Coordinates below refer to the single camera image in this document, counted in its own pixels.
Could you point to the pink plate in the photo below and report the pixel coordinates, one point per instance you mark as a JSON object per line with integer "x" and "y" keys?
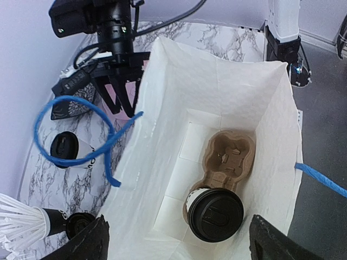
{"x": 119, "y": 91}

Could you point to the stack of black lids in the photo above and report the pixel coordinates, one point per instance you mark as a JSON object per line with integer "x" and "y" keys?
{"x": 77, "y": 222}

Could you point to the brown cardboard cup carrier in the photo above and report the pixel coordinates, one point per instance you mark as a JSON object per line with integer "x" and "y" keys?
{"x": 227, "y": 160}

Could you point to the checkered paper bag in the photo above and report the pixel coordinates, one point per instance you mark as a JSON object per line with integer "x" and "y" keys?
{"x": 185, "y": 97}

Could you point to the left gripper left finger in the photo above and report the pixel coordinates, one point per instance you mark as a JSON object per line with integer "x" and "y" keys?
{"x": 91, "y": 243}

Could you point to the white paper cup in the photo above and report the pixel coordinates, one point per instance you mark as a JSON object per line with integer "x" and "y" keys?
{"x": 83, "y": 150}
{"x": 192, "y": 197}

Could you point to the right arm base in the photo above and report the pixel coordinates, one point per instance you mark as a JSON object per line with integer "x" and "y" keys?
{"x": 300, "y": 73}

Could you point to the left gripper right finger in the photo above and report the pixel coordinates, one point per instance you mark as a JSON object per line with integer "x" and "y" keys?
{"x": 267, "y": 242}

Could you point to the bundle of white wrapped straws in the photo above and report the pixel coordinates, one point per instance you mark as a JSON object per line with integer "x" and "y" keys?
{"x": 21, "y": 226}

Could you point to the black patterned square plate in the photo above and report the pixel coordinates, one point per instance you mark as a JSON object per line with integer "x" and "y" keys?
{"x": 70, "y": 109}

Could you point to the black cup holding straws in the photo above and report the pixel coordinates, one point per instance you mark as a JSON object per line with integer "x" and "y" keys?
{"x": 55, "y": 221}

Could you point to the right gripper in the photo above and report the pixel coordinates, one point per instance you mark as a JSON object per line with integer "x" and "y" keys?
{"x": 109, "y": 20}

